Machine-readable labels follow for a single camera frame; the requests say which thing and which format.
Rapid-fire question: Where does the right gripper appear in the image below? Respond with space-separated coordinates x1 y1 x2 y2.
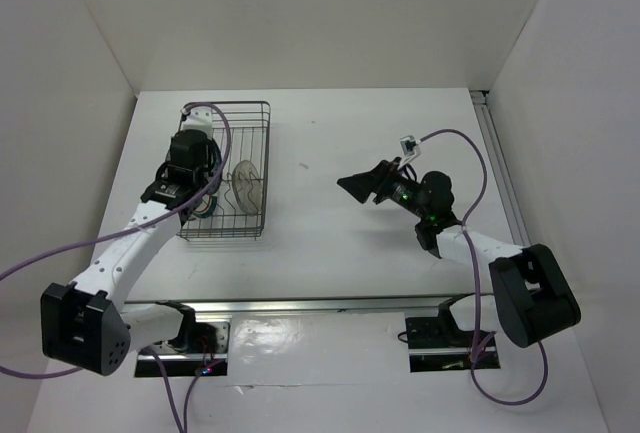
338 157 429 220

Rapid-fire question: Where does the clear glass plate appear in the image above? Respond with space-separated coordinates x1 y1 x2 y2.
231 160 263 216

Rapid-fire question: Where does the white plate teal red rim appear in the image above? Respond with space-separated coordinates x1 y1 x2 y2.
192 195 217 219

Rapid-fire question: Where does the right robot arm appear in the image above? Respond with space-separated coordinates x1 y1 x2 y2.
337 159 582 348

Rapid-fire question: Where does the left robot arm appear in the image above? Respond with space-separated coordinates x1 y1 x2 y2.
40 129 215 376

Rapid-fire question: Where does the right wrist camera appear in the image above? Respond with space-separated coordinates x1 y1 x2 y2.
399 135 421 167

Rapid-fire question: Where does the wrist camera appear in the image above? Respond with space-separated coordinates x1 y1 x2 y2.
399 135 421 167
179 107 214 138

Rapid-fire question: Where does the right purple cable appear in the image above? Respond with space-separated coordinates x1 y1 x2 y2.
417 128 550 407

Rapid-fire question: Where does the aluminium rail frame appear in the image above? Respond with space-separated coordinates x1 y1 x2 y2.
109 88 528 301

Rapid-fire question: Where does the grey wire dish rack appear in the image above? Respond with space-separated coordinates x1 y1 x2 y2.
179 100 271 241

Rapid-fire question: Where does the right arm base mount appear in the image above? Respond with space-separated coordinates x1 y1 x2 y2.
397 295 473 373

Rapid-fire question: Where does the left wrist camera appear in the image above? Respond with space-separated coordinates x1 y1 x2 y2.
179 107 214 138

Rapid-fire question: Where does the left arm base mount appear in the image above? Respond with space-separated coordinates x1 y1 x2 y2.
119 300 231 379

